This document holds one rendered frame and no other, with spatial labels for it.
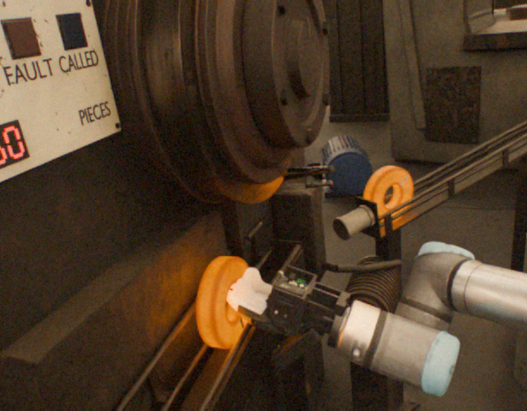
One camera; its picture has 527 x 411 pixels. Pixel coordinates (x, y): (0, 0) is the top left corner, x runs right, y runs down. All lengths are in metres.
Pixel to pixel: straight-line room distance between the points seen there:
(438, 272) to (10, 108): 0.67
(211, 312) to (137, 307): 0.12
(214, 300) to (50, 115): 0.36
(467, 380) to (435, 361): 1.06
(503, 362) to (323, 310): 1.21
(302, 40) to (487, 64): 2.71
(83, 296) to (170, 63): 0.33
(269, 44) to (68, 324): 0.44
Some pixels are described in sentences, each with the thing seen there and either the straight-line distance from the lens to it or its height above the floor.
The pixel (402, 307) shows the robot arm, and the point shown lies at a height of 0.70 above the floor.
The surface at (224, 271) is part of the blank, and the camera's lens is 0.80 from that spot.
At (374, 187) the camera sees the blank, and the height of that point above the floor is 0.75.
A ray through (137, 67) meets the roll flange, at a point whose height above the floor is 1.15.
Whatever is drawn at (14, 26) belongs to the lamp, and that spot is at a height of 1.21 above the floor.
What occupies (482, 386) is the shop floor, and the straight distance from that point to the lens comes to 1.80.
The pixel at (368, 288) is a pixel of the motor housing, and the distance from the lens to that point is 1.24.
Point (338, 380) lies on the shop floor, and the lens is 1.78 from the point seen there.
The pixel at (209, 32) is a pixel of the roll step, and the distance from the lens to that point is 0.67.
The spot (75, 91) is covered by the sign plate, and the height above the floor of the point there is 1.13.
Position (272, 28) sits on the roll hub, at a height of 1.17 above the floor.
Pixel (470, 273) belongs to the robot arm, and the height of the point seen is 0.77.
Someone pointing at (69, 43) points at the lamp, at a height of 1.19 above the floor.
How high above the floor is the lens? 1.20
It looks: 22 degrees down
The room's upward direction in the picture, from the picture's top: 7 degrees counter-clockwise
